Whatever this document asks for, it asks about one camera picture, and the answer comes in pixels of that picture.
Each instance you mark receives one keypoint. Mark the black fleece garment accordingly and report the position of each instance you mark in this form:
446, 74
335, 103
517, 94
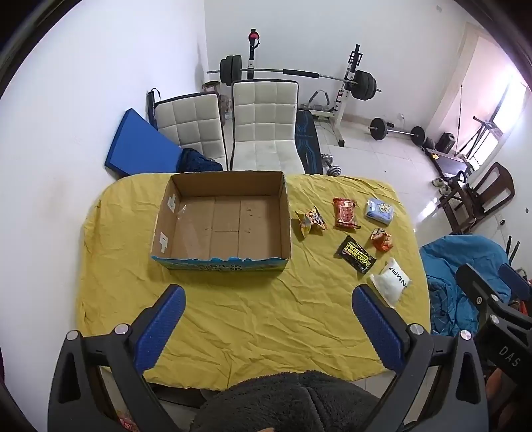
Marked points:
286, 403

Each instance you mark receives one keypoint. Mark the black flat bag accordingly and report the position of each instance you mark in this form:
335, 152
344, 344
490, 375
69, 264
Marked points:
150, 104

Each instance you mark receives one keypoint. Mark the black and blue weight bench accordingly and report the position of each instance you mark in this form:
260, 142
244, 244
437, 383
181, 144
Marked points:
307, 141

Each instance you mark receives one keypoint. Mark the black tripod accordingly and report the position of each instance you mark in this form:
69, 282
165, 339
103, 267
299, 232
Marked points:
478, 137

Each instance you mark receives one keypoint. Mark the black snack packet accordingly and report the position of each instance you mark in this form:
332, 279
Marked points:
356, 253

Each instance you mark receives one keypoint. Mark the black speaker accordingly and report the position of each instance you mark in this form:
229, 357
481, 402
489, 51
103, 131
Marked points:
447, 142

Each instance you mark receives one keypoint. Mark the yellow tablecloth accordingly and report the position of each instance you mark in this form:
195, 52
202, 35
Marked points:
266, 315

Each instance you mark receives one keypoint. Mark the red snack packet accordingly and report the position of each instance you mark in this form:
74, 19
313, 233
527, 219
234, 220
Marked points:
346, 212

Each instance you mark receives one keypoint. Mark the dark blue knitted cloth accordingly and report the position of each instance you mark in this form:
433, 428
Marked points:
199, 162

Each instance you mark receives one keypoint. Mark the white padded chair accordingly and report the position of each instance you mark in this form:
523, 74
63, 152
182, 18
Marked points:
266, 124
191, 124

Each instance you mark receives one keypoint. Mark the yellow panda snack packet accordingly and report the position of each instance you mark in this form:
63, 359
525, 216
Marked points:
311, 220

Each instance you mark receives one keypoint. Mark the dark low bench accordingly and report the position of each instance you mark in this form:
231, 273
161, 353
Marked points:
449, 164

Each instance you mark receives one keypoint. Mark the short barbell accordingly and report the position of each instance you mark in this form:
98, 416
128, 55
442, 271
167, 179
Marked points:
378, 128

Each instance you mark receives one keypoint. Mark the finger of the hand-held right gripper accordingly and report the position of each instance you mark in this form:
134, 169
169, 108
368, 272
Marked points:
478, 288
515, 282

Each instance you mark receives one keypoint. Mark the long barbell with plates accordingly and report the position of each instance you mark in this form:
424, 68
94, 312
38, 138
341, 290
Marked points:
365, 85

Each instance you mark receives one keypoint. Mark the blue blanket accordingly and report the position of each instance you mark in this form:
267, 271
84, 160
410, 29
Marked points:
444, 274

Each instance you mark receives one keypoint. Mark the pair of shoes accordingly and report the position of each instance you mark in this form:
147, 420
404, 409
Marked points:
440, 185

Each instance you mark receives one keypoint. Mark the cardboard box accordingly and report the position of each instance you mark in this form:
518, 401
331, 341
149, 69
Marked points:
226, 220

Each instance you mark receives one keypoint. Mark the light blue tissue pack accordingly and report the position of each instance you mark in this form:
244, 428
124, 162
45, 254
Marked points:
379, 211

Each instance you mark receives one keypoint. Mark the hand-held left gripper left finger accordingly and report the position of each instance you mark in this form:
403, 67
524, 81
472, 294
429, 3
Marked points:
164, 324

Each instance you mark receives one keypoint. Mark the white soft packet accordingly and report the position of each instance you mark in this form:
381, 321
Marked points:
390, 282

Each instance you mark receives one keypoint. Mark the dumbbell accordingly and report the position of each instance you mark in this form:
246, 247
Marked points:
328, 158
336, 170

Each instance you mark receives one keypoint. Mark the orange panda snack packet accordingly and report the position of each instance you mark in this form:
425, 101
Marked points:
381, 240

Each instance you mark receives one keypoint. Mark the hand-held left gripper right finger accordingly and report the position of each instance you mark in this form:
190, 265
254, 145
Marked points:
374, 324

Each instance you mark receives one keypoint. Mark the dark wooden chair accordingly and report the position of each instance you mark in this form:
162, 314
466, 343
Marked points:
496, 187

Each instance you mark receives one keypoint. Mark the blue foam mat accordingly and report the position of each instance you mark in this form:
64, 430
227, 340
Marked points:
139, 145

